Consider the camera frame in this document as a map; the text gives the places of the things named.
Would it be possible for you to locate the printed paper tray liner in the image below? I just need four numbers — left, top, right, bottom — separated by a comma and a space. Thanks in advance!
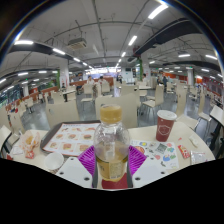
43, 123, 100, 157

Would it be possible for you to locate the white patterned mug, gold handle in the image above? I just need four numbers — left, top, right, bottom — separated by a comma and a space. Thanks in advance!
43, 151, 65, 174

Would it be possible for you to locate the group of ceiling lights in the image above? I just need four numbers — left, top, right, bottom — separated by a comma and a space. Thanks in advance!
0, 3, 224, 91

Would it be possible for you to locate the red paper cup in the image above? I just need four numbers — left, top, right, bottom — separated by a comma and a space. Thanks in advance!
155, 109, 178, 143

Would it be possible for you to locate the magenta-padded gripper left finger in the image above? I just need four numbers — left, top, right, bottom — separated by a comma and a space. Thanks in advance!
55, 145, 99, 189

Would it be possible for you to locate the red sauce packet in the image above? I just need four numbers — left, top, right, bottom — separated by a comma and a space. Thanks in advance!
177, 144, 191, 159
24, 149, 36, 160

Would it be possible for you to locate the beige side table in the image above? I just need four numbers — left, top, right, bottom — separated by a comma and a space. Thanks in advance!
209, 104, 224, 134
0, 124, 13, 154

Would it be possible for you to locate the beige wooden chair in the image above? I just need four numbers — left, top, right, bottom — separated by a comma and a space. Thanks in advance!
94, 93, 139, 129
44, 99, 81, 129

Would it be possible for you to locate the clear plastic bag with food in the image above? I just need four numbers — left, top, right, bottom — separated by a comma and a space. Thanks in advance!
18, 129, 42, 156

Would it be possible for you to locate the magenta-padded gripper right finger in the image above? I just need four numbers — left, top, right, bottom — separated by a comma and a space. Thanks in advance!
127, 145, 170, 189

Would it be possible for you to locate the white paper card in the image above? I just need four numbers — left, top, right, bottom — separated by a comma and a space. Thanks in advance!
11, 146, 24, 156

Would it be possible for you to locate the person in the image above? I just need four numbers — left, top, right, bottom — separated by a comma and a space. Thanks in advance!
85, 75, 96, 86
97, 75, 108, 86
160, 74, 169, 93

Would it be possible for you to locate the clear plastic wrapper packet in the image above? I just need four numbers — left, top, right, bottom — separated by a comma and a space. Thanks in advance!
189, 149, 208, 166

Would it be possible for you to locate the group of beige chairs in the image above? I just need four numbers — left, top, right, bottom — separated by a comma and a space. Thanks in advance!
6, 78, 214, 131

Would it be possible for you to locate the small white sachet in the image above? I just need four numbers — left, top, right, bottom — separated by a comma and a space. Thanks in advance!
188, 134, 200, 148

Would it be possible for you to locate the colourful printed sticker sheet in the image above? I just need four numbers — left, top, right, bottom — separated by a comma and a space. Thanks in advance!
129, 139, 180, 170

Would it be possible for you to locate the ceiling air conditioner unit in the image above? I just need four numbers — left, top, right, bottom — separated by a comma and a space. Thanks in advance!
66, 37, 88, 51

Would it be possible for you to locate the clear bottle with yellow drink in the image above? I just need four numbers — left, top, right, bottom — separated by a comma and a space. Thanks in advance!
93, 103, 132, 183

